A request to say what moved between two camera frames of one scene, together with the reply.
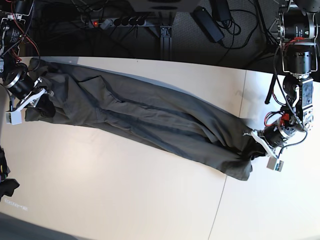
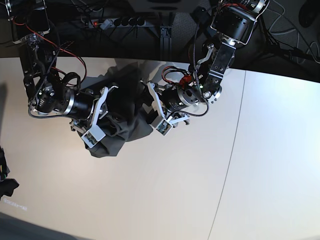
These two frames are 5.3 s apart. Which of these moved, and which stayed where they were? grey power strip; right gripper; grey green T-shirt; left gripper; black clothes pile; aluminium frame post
Moved: grey green T-shirt; right gripper; left gripper
Stayed: grey power strip; aluminium frame post; black clothes pile
